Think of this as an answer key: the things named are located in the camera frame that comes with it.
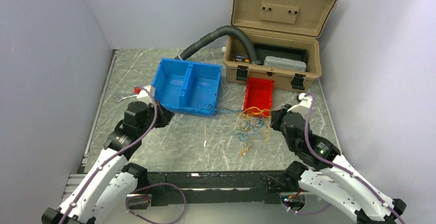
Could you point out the grey plastic case in toolbox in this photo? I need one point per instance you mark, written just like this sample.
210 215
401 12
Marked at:
284 63

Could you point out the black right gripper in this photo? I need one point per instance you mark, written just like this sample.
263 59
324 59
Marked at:
276 116

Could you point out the black tray in toolbox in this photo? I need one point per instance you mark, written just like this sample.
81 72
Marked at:
265 50

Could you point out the blue double plastic bin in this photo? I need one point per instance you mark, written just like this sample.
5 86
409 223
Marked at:
187 87

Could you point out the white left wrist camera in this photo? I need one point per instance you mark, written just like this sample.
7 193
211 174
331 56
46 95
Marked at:
145 94

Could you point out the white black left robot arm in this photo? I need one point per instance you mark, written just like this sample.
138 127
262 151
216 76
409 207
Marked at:
112 176

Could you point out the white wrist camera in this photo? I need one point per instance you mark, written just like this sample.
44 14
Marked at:
145 94
305 101

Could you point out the small box in toolbox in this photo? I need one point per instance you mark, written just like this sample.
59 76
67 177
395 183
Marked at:
241 58

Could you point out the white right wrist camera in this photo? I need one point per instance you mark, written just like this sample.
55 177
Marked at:
305 101

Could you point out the silver wrench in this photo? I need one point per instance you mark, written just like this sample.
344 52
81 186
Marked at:
121 97

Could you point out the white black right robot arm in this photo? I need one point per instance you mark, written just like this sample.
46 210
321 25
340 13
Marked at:
323 170

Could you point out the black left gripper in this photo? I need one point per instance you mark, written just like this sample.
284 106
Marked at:
164 114

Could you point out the tan plastic toolbox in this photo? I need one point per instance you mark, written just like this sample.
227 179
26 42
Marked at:
288 23

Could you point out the red plastic bin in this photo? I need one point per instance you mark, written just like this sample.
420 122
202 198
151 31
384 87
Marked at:
259 94

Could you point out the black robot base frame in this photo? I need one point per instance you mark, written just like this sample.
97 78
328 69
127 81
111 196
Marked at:
165 188

